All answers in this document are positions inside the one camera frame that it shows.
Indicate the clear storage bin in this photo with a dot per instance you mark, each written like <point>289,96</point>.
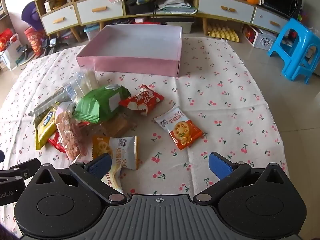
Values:
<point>92,32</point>

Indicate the pale yellow bread packet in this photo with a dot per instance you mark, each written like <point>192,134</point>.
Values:
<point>112,182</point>

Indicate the silver snack bar packet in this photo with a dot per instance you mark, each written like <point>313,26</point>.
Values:
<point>47,103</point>

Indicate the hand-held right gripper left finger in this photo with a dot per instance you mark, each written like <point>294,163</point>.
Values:
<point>101,164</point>

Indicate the white printed crate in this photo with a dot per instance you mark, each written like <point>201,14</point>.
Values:
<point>265,41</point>

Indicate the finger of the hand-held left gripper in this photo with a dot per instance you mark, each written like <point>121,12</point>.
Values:
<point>27,166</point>

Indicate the white storage bin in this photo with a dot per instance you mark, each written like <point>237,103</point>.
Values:
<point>180,26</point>

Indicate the clear pink nut candy packet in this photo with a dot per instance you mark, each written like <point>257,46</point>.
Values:
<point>70,132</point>

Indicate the golden brown snack packet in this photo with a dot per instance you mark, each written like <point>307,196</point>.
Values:
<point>120,126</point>

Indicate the yellow egg tray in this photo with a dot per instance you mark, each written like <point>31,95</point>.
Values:
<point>223,33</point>

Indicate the black bag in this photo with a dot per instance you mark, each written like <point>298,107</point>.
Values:
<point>140,5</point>

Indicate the wooden shelf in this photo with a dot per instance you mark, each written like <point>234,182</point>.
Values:
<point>3,12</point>

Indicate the pile of papers and bags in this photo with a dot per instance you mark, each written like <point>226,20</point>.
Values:
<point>177,5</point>

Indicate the green snack packet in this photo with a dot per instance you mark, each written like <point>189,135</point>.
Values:
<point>100,102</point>

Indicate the white paper bag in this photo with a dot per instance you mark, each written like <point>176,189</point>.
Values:
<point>11,57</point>

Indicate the white cabinet drawer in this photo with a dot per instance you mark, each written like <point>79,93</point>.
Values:
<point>58,21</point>
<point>226,7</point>
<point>270,20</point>
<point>100,10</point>

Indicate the clear white rice cake packet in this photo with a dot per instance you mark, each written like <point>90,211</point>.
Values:
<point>72,87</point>
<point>87,80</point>

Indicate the yellow snack packet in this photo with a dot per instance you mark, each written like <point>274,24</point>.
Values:
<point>45,130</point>

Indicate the red and white snack packet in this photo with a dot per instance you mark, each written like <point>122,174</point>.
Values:
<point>142,100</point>

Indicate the blue plastic stool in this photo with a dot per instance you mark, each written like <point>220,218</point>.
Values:
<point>295,35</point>

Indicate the pink cardboard box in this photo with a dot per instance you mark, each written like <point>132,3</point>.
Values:
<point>130,45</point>

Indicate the cherry print cloth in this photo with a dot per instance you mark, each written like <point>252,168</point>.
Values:
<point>225,100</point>

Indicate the black device on stand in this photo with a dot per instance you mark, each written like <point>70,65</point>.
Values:
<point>45,45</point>
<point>56,42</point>

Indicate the red printed gift bag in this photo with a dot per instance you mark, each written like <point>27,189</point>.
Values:
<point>35,41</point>

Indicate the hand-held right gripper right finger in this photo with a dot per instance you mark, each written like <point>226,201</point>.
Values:
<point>220,166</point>

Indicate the purple fabric item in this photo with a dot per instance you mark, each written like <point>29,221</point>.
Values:
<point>31,15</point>

